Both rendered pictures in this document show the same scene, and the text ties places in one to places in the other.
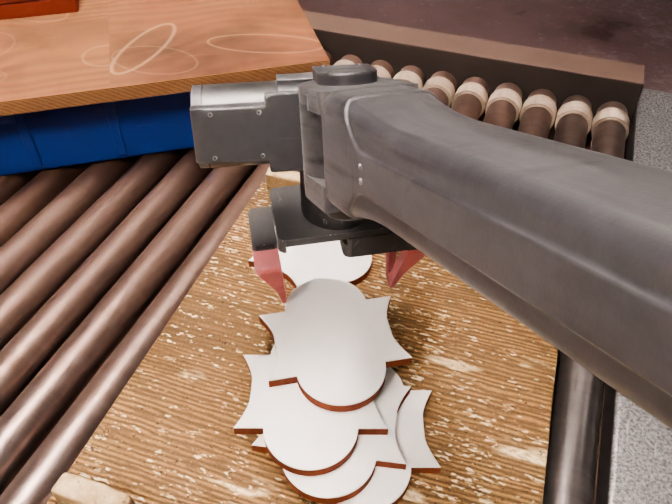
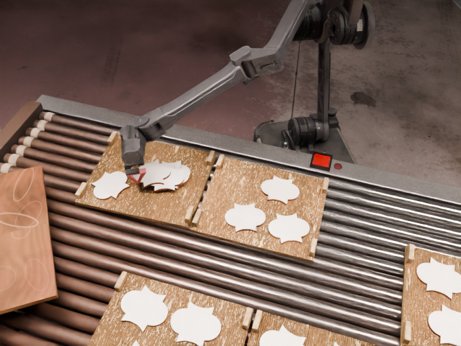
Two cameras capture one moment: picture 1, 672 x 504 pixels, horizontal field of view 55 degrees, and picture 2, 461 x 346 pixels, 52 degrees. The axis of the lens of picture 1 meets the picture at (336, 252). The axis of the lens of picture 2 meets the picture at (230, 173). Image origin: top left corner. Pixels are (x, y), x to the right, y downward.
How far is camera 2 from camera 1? 140 cm
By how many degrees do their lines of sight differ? 62
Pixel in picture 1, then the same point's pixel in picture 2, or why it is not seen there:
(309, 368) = (160, 176)
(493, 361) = (153, 151)
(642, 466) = (176, 134)
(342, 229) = not seen: hidden behind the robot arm
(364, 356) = (157, 167)
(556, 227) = (210, 90)
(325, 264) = (119, 180)
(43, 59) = (19, 250)
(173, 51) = (22, 210)
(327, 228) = not seen: hidden behind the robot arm
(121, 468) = (180, 215)
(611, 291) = (217, 88)
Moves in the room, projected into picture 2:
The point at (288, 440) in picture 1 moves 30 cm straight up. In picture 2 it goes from (177, 180) to (171, 116)
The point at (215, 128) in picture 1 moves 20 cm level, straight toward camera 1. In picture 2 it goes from (141, 148) to (204, 136)
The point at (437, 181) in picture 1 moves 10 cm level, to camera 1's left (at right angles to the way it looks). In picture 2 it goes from (193, 101) to (193, 123)
